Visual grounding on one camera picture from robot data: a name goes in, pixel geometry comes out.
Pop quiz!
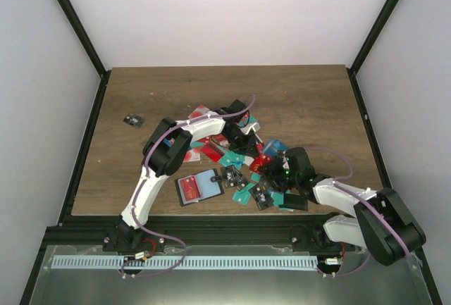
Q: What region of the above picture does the black frame post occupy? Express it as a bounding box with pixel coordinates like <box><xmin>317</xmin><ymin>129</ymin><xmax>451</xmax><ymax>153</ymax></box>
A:
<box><xmin>347</xmin><ymin>0</ymin><xmax>420</xmax><ymax>73</ymax></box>
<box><xmin>37</xmin><ymin>0</ymin><xmax>108</xmax><ymax>77</ymax></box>

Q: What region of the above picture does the black box on cards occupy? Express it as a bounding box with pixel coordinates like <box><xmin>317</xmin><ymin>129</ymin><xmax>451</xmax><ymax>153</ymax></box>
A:
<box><xmin>279</xmin><ymin>194</ymin><xmax>309</xmax><ymax>211</ymax></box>

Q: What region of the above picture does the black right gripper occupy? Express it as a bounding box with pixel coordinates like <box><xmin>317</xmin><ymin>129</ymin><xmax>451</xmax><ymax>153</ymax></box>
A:
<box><xmin>258</xmin><ymin>160</ymin><xmax>299</xmax><ymax>194</ymax></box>

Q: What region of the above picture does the black frame post right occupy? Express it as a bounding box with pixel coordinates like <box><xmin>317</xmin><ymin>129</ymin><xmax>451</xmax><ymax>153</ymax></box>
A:
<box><xmin>347</xmin><ymin>0</ymin><xmax>420</xmax><ymax>73</ymax></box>

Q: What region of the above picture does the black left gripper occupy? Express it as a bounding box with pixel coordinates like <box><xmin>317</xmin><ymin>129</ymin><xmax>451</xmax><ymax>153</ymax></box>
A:
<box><xmin>221</xmin><ymin>126</ymin><xmax>259</xmax><ymax>157</ymax></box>

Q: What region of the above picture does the black frame post left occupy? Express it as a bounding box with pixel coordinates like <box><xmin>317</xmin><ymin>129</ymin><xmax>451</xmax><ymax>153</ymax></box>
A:
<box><xmin>37</xmin><ymin>0</ymin><xmax>108</xmax><ymax>77</ymax></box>

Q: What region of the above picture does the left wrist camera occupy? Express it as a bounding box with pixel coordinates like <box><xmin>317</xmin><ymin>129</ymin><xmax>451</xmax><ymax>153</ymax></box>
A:
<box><xmin>241</xmin><ymin>122</ymin><xmax>261</xmax><ymax>135</ymax></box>

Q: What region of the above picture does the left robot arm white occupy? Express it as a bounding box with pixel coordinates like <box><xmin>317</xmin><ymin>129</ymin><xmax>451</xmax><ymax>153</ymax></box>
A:
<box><xmin>116</xmin><ymin>94</ymin><xmax>256</xmax><ymax>251</ymax></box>

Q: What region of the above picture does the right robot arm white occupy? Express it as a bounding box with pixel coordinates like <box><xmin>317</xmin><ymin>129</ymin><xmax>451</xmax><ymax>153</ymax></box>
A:
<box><xmin>258</xmin><ymin>147</ymin><xmax>426</xmax><ymax>266</ymax></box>

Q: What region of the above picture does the black VIP card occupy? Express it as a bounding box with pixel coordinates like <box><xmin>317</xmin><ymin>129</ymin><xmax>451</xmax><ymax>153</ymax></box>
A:
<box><xmin>123</xmin><ymin>113</ymin><xmax>145</xmax><ymax>128</ymax></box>

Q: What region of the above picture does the black front rail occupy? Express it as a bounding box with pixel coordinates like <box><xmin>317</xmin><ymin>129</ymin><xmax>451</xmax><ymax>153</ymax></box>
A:
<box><xmin>42</xmin><ymin>213</ymin><xmax>351</xmax><ymax>254</ymax></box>

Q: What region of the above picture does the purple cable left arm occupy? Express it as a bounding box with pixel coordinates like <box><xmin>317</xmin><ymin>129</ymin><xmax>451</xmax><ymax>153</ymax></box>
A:
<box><xmin>119</xmin><ymin>93</ymin><xmax>257</xmax><ymax>278</ymax></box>

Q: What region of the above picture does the black leather card holder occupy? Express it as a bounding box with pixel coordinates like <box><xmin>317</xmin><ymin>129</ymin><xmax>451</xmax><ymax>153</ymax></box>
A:
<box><xmin>175</xmin><ymin>168</ymin><xmax>224</xmax><ymax>206</ymax></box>

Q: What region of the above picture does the light blue slotted cable duct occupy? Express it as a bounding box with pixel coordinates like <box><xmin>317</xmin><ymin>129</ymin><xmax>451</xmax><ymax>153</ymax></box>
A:
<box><xmin>51</xmin><ymin>255</ymin><xmax>318</xmax><ymax>271</ymax></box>

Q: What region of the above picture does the white card red circle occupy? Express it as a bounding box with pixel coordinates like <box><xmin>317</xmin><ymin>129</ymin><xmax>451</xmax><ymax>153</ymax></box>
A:
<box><xmin>188</xmin><ymin>104</ymin><xmax>210</xmax><ymax>119</ymax></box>

